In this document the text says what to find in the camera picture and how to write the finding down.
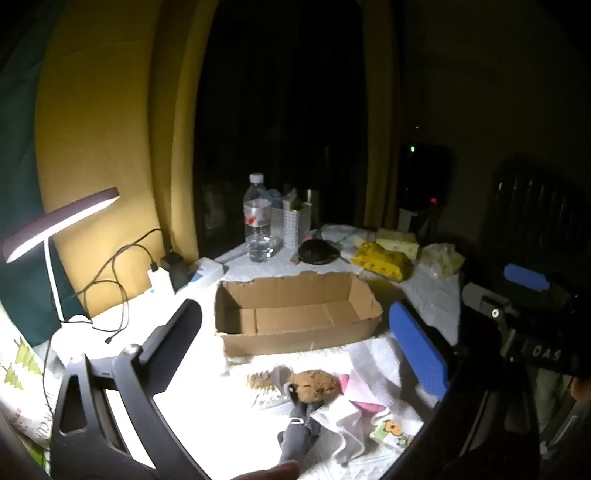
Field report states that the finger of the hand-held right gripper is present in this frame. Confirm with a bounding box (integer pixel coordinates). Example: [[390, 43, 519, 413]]
[[463, 282, 513, 324], [504, 263, 571, 301]]

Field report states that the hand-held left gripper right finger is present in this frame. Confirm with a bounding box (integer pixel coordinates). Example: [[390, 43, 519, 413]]
[[389, 300, 543, 480]]

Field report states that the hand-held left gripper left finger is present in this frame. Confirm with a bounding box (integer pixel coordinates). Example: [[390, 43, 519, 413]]
[[48, 299, 218, 480]]

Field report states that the cartoon print tissue pack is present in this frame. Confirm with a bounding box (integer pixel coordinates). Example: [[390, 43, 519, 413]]
[[369, 418, 416, 450]]

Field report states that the brown sponge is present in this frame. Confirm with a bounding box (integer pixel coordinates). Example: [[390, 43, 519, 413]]
[[288, 369, 340, 403]]

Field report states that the cardboard box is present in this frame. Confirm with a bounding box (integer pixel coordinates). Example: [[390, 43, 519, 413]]
[[213, 271, 384, 357]]

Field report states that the white charger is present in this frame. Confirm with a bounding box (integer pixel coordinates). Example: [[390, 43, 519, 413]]
[[148, 268, 175, 296]]

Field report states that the crumpled pale plastic pack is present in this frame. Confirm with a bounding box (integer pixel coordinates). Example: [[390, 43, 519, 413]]
[[418, 243, 465, 279]]

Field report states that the dark power adapter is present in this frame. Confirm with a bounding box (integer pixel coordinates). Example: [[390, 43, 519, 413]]
[[160, 253, 191, 289]]

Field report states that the white and blue box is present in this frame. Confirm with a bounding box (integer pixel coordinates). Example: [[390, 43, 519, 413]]
[[178, 258, 227, 291]]

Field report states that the pink cloth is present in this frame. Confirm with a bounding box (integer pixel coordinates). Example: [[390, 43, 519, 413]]
[[339, 369, 386, 414]]

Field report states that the dark chair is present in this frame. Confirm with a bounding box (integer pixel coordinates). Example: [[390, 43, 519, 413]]
[[480, 157, 591, 287]]

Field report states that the yellow printed tissue packet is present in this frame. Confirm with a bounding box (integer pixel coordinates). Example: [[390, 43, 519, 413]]
[[352, 242, 413, 282]]

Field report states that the pale yellow tissue pack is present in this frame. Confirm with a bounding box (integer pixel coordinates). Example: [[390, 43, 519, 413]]
[[376, 227, 420, 259]]

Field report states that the dark appliance with indicator lights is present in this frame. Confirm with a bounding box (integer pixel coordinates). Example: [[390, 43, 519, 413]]
[[399, 143, 455, 232]]

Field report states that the white wipes packet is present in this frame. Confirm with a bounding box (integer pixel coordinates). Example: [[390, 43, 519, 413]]
[[321, 224, 370, 252]]

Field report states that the clear water bottle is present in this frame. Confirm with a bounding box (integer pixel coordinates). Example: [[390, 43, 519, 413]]
[[243, 173, 283, 263]]

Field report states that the white plastic basket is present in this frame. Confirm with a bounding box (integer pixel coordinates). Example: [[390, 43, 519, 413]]
[[271, 205, 311, 249]]

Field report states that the white desk lamp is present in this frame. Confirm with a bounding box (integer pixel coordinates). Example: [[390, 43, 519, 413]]
[[2, 187, 122, 365]]

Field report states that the tree print cloth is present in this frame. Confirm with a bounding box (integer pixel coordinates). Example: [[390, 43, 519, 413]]
[[0, 300, 65, 462]]

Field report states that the steel cup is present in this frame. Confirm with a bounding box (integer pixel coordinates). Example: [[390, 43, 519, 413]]
[[302, 188, 321, 232]]

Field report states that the yellow curtain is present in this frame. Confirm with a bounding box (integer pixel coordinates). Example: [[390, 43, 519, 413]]
[[34, 0, 218, 319], [365, 0, 403, 228]]

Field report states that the green curtain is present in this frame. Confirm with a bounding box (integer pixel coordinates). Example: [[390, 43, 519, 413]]
[[0, 0, 77, 347]]

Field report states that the black cable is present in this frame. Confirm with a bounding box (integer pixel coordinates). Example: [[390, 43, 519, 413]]
[[74, 228, 167, 319], [90, 244, 160, 344]]

